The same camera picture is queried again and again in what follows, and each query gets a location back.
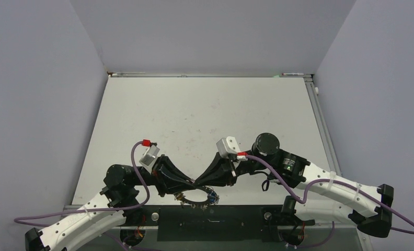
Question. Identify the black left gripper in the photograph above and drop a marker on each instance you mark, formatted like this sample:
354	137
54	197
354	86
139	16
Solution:
167	177

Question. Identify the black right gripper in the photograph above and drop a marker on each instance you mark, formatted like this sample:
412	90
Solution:
220	170

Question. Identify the large metal keyring with rings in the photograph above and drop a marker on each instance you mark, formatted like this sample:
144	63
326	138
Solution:
211	198

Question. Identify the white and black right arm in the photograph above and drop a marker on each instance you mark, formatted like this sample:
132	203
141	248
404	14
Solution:
314	193

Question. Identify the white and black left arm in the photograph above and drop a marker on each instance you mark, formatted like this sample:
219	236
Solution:
120	201

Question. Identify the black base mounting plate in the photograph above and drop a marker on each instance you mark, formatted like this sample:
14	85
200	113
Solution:
266	223

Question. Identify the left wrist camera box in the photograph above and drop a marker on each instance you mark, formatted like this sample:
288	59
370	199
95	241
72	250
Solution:
149	158

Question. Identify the aluminium table frame rail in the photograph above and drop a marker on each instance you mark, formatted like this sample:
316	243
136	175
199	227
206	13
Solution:
322	126

